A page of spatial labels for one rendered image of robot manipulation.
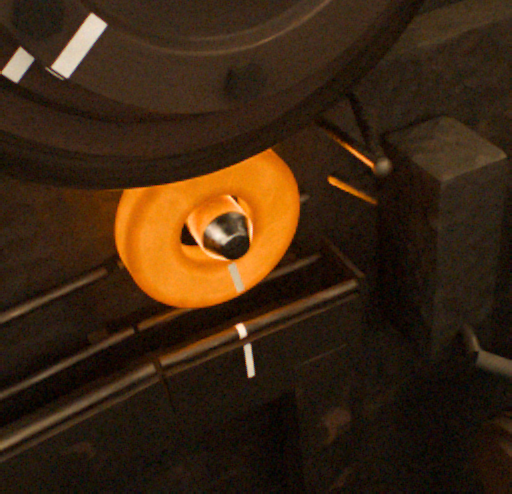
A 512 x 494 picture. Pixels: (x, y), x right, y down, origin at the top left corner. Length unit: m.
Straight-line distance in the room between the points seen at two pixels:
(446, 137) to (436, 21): 0.12
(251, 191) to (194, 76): 0.21
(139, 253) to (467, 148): 0.31
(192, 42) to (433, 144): 0.36
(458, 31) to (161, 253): 0.35
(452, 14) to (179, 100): 0.43
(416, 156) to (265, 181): 0.16
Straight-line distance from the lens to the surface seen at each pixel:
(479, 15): 0.84
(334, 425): 0.85
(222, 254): 0.63
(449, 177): 0.73
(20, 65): 0.48
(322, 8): 0.48
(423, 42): 0.79
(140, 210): 0.62
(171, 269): 0.66
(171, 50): 0.45
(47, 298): 0.72
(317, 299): 0.73
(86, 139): 0.53
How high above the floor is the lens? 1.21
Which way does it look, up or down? 38 degrees down
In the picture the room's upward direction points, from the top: 7 degrees counter-clockwise
